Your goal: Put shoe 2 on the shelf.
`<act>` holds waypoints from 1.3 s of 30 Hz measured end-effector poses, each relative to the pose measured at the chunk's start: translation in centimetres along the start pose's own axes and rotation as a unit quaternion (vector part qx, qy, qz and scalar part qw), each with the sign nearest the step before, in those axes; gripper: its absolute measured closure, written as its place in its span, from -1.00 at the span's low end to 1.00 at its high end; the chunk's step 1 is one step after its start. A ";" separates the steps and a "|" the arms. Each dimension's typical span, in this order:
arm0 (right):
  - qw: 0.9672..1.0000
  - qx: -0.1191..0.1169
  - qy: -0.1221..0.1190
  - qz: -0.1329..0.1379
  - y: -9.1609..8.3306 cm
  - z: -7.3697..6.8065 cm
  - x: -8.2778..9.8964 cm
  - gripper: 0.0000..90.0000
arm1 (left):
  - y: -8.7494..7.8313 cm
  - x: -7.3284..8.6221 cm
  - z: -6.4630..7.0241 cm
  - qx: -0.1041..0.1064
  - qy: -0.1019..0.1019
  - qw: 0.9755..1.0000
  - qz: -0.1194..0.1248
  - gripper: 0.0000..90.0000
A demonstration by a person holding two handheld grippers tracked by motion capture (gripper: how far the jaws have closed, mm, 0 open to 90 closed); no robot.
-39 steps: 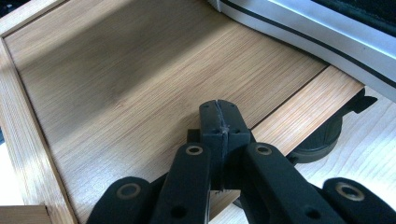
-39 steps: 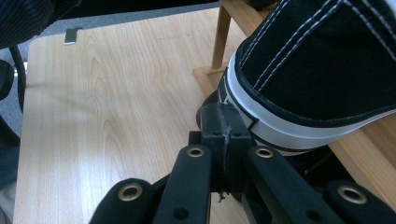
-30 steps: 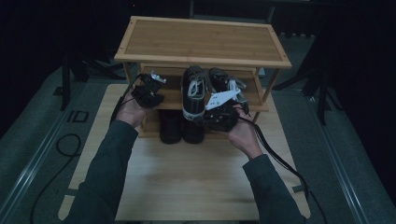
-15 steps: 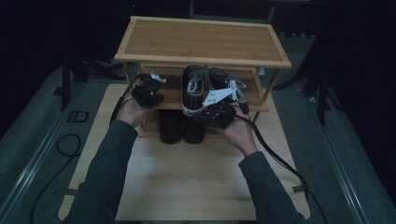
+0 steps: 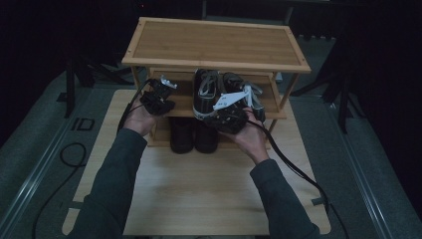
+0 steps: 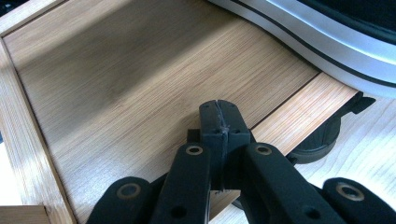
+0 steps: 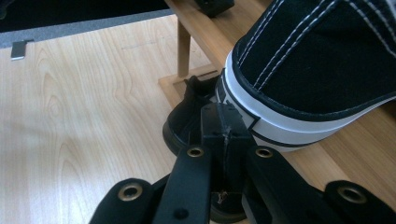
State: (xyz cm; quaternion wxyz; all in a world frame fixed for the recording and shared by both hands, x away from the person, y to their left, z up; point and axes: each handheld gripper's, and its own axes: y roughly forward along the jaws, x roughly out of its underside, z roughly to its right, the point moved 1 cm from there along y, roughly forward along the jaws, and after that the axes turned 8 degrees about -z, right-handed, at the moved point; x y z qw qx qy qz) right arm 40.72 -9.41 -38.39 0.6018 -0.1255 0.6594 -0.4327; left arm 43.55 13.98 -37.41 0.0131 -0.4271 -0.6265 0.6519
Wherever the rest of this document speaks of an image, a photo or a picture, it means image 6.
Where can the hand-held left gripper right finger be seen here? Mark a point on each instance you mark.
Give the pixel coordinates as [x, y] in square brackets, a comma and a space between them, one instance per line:
[236, 124]

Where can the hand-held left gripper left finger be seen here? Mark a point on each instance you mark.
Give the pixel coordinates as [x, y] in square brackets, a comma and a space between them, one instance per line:
[211, 124]

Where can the black shoe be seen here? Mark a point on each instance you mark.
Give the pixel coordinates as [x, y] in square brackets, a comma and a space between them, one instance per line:
[320, 141]

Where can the wooden three-tier shoe rack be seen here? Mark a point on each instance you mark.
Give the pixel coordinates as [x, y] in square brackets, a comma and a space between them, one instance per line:
[124, 77]

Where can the black and white sneaker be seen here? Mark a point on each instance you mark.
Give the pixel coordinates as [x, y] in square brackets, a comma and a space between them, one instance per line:
[327, 40]

